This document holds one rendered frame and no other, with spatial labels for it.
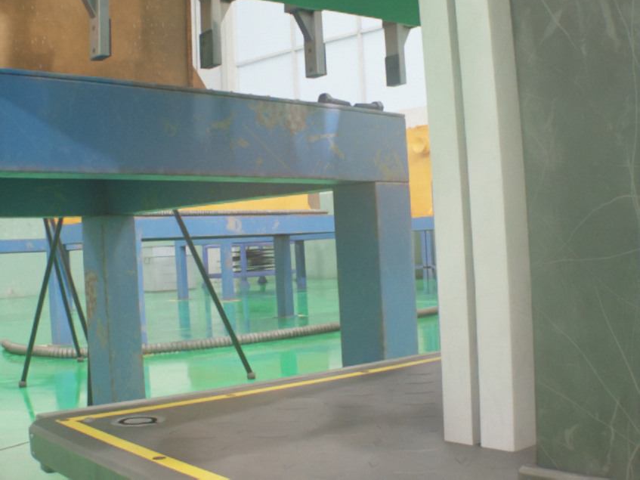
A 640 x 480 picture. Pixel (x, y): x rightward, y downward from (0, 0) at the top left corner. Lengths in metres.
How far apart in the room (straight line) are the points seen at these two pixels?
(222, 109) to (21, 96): 0.26
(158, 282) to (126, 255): 8.94
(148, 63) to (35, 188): 0.54
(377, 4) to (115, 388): 1.11
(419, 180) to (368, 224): 5.54
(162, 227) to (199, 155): 3.13
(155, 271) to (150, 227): 6.60
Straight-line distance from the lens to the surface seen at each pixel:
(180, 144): 0.93
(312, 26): 1.04
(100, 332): 1.70
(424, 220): 6.40
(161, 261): 10.66
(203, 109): 0.96
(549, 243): 0.35
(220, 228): 4.31
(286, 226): 4.65
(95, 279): 1.70
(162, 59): 1.18
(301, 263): 9.60
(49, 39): 1.09
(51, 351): 3.99
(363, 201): 1.17
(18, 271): 11.47
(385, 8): 0.78
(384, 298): 1.17
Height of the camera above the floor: 0.45
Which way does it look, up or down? 1 degrees up
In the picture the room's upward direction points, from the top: 3 degrees counter-clockwise
